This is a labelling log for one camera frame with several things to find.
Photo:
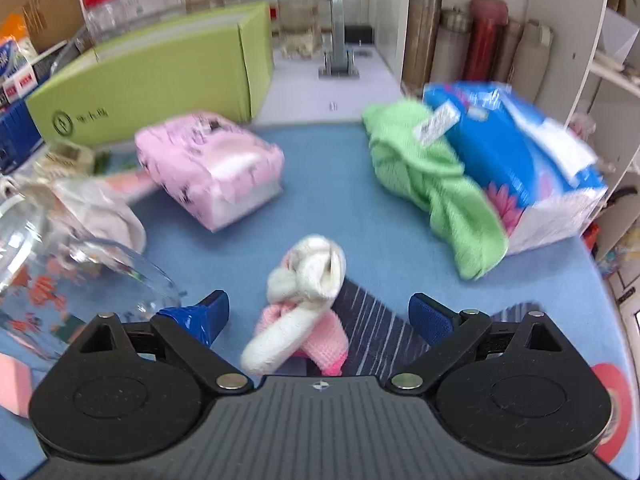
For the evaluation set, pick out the right gripper left finger blue tape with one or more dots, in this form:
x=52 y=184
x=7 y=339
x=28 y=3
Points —
x=187 y=333

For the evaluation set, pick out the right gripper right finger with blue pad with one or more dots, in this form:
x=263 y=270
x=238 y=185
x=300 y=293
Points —
x=452 y=338

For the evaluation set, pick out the white and pink socks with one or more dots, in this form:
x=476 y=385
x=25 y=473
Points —
x=299 y=319

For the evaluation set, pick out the green towel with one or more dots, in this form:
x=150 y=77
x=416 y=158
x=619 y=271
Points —
x=413 y=160

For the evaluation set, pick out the pink tissue pack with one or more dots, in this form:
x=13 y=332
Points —
x=218 y=171

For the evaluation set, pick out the cotton swab bag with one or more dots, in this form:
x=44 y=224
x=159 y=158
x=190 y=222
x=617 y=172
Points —
x=65 y=160

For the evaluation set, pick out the striped dark cloth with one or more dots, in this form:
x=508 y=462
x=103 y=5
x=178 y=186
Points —
x=360 y=336

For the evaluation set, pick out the blue tissue package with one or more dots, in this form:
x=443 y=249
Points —
x=543 y=180

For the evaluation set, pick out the red tape roll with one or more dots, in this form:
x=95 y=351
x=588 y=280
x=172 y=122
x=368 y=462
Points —
x=618 y=427

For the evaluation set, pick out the blue sealer machine box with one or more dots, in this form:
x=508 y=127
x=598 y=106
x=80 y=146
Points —
x=19 y=136

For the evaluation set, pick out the green cardboard box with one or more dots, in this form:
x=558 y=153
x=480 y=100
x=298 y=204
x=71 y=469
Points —
x=218 y=60

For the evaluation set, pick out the white black carton box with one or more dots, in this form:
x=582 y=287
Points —
x=19 y=85

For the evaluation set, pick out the red-cap clear jar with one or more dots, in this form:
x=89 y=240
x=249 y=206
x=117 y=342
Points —
x=105 y=19

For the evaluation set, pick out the cola bottle red label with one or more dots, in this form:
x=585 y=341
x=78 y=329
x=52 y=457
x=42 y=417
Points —
x=300 y=34

